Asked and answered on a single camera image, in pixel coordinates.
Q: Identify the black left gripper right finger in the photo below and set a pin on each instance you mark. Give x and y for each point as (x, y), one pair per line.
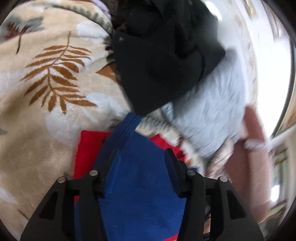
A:
(209, 198)

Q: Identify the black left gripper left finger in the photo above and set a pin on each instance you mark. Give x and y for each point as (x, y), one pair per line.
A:
(54, 218)

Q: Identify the red and blue kids sweater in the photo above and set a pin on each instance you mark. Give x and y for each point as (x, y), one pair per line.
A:
(140, 203)

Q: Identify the black clothing pile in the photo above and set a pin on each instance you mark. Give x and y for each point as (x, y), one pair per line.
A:
(163, 49)

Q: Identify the right hand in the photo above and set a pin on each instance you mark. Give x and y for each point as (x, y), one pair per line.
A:
(207, 226)

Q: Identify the striped floral beige pillow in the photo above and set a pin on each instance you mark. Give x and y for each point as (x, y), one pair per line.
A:
(216, 166)

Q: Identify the pink upholstered headboard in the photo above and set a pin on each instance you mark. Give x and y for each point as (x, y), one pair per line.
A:
(251, 171)

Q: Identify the light grey quilted pillow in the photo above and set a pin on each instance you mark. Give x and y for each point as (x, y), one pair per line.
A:
(213, 110)

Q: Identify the leaf pattern plush blanket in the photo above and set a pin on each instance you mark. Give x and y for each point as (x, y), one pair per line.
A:
(57, 79)

